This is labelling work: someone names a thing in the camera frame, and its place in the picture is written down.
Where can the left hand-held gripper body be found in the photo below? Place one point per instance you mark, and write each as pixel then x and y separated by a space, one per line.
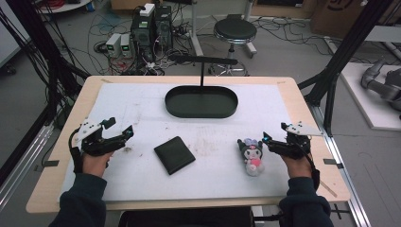
pixel 94 145

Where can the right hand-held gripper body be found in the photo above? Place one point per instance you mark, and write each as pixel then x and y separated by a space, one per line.
pixel 294 146

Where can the black plush toy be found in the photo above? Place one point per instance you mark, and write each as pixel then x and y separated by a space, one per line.
pixel 253 156

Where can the black wallet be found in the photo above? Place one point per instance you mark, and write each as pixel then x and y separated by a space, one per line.
pixel 174 155

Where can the black oval tray with stand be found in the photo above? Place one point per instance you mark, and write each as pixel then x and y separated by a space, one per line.
pixel 201 103

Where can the person's left hand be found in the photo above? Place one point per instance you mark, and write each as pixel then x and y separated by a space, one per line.
pixel 94 164

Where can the person's right hand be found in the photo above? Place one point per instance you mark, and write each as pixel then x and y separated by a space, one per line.
pixel 298 167

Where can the white table mat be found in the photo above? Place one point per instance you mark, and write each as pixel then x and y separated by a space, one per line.
pixel 151 104

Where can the wooden table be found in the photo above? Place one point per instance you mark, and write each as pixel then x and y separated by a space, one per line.
pixel 303 94

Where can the black tape strip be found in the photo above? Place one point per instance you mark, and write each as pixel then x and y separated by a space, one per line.
pixel 332 162
pixel 51 163

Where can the white power supply box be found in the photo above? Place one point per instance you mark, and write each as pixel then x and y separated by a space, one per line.
pixel 126 45
pixel 113 44

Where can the white platform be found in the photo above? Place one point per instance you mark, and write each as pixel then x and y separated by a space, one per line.
pixel 362 104

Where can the black computer tower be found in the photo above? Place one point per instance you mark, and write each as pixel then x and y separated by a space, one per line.
pixel 164 28
pixel 142 36

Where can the black chair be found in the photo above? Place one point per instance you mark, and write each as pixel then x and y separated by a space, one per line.
pixel 186 219

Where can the black round stool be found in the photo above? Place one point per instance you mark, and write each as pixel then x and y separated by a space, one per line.
pixel 235 31

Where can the cardboard box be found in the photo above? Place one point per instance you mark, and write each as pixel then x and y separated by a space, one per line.
pixel 331 15

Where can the aluminium rail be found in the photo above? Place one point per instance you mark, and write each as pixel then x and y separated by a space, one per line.
pixel 22 164
pixel 346 176

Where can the black metal frame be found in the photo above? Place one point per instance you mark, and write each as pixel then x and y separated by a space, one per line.
pixel 346 56
pixel 44 47

